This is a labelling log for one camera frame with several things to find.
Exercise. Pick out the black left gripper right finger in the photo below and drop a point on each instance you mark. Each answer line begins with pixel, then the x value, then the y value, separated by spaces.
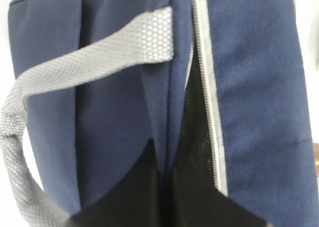
pixel 193 201

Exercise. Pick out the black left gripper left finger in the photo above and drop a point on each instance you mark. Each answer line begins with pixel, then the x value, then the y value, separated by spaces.
pixel 133 202

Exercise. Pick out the navy and white lunch bag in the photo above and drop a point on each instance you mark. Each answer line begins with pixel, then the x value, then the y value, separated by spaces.
pixel 218 82

